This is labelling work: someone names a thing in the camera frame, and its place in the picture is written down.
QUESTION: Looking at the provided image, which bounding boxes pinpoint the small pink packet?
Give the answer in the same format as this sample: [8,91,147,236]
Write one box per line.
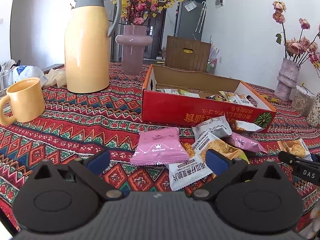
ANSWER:
[226,132,267,153]

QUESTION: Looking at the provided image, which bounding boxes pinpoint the orange cracker packet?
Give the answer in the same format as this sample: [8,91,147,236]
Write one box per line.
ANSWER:
[192,131,244,162]

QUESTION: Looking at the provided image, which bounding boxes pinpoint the white plastic bag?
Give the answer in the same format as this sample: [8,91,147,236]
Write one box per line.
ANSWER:
[12,65,48,87]

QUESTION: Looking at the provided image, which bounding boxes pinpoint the silver white snack packet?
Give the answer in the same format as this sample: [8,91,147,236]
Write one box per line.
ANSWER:
[192,115,264,140]

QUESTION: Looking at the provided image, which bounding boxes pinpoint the floral white vase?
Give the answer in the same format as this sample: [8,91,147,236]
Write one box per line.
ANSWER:
[306,95,320,127]

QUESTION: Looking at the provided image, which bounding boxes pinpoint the clear jar with seeds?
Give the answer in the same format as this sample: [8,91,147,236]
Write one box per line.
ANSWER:
[292,85,316,116]

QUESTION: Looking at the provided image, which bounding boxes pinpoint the red cardboard box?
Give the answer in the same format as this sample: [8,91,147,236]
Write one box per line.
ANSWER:
[142,65,277,131]

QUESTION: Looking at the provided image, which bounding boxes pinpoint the patterned red tablecloth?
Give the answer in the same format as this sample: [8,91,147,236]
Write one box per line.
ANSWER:
[1,63,319,232]

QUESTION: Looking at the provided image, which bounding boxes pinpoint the green snack packet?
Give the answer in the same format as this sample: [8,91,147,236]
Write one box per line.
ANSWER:
[180,89,200,98]

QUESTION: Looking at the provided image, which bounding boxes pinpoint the grey refrigerator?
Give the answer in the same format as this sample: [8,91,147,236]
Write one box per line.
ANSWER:
[174,0,206,41]

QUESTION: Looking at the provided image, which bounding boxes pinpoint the fallen yellow petals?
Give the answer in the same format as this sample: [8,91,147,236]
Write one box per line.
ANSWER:
[262,94,280,103]

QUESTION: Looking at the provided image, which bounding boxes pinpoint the white oat crisp packet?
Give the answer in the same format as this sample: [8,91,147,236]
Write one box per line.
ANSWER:
[156,88,179,95]

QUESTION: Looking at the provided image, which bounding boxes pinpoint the dark brown door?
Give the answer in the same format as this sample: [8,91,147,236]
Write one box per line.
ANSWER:
[144,9,167,60]

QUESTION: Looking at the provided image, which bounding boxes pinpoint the pink snack packet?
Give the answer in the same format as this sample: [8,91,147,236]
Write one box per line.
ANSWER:
[130,127,189,166]

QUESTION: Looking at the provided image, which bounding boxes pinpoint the yellow ceramic mug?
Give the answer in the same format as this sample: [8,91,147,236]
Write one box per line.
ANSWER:
[1,77,45,126]

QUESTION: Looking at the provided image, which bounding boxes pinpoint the brown wooden chair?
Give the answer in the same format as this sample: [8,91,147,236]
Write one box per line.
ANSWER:
[164,36,211,72]

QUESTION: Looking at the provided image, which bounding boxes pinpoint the small cracker packet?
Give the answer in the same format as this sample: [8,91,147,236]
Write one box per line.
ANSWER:
[219,91,254,107]
[278,139,312,161]

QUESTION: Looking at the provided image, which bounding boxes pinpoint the pink ring vase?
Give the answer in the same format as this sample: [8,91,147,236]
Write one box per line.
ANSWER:
[116,25,152,75]

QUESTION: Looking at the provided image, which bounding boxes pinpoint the dried pink roses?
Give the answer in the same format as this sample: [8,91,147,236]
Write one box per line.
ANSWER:
[272,0,320,78]

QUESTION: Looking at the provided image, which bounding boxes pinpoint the textured pink tall vase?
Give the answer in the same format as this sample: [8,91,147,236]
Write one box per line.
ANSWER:
[274,58,300,101]

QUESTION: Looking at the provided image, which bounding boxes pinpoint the yellow thermos jug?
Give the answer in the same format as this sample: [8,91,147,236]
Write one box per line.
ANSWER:
[65,0,121,94]

